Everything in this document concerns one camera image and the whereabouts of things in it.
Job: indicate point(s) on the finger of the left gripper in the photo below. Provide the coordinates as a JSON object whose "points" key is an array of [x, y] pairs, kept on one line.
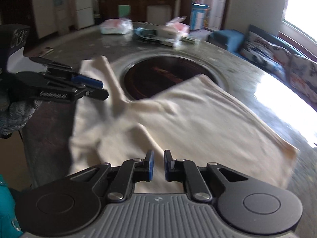
{"points": [[87, 81], [95, 93]]}

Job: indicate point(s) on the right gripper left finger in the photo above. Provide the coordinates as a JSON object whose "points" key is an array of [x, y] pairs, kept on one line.
{"points": [[117, 183]]}

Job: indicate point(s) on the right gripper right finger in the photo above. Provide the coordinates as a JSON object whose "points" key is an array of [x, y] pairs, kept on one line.
{"points": [[200, 184]]}

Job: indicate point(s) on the cream t-shirt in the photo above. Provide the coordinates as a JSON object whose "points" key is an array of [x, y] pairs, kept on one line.
{"points": [[196, 120]]}

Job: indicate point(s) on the grey knit gloved hand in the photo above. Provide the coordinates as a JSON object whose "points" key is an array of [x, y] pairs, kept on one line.
{"points": [[15, 115]]}

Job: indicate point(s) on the round stove recess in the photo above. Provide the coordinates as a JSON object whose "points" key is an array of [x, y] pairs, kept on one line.
{"points": [[147, 73]]}

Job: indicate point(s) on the pink tissue pack left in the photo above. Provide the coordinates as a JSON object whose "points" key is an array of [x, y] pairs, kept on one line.
{"points": [[116, 26]]}

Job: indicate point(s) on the pink tissue pack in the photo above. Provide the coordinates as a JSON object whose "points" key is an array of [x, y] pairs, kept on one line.
{"points": [[116, 26], [177, 24]]}

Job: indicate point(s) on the white refrigerator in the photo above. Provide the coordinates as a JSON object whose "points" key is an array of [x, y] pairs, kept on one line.
{"points": [[84, 14]]}

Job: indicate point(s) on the teal tray on table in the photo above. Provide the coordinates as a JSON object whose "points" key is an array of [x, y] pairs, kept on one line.
{"points": [[146, 35]]}

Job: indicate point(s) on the dark wooden cabinet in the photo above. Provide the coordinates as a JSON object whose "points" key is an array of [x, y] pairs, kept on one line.
{"points": [[138, 10]]}

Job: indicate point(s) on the white box on table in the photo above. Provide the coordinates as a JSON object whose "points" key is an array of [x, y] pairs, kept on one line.
{"points": [[168, 37]]}

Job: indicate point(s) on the pink tissue pack right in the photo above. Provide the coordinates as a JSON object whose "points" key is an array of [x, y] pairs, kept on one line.
{"points": [[177, 24]]}

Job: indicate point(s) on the green booklet on table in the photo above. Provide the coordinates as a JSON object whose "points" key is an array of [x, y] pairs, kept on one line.
{"points": [[190, 40]]}

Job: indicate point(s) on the grey quilted table cover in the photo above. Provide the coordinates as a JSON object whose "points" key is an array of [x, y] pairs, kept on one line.
{"points": [[46, 134]]}

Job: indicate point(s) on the blue white small cabinet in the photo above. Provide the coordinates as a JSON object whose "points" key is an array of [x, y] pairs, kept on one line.
{"points": [[198, 13]]}

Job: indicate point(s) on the blue corner sofa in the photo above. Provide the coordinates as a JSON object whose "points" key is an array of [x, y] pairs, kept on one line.
{"points": [[232, 41]]}

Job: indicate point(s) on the small butterfly cushion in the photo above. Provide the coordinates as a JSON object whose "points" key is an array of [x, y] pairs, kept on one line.
{"points": [[268, 56]]}

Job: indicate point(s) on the large butterfly cushion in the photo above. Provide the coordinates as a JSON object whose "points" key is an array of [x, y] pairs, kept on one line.
{"points": [[303, 76]]}

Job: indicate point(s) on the window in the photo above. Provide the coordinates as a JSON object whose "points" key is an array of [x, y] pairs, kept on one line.
{"points": [[299, 20]]}

